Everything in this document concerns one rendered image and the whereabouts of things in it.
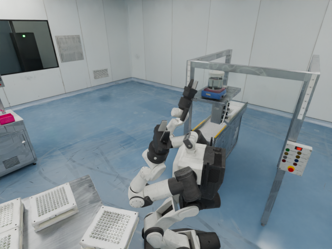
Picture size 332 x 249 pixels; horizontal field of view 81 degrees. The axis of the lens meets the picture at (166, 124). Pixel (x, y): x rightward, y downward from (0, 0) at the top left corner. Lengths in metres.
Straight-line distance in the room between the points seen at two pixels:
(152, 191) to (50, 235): 0.67
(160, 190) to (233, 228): 1.48
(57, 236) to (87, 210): 0.21
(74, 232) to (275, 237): 1.90
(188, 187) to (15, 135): 2.72
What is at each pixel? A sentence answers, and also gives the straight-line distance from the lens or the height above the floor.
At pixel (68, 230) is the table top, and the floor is 0.82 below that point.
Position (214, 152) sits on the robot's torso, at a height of 1.21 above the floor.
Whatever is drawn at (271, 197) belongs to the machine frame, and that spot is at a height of 0.43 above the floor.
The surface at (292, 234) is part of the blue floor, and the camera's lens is 2.62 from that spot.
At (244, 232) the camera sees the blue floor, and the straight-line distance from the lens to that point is 2.44.
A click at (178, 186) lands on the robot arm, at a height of 1.17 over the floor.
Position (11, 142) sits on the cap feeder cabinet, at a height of 0.50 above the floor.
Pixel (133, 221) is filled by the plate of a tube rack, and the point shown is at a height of 0.89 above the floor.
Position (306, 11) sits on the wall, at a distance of 5.05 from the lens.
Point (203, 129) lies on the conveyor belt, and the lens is 2.36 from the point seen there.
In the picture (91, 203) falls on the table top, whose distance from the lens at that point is 1.53.
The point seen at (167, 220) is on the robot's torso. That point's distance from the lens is 1.52.
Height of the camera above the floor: 1.91
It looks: 27 degrees down
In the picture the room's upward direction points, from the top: straight up
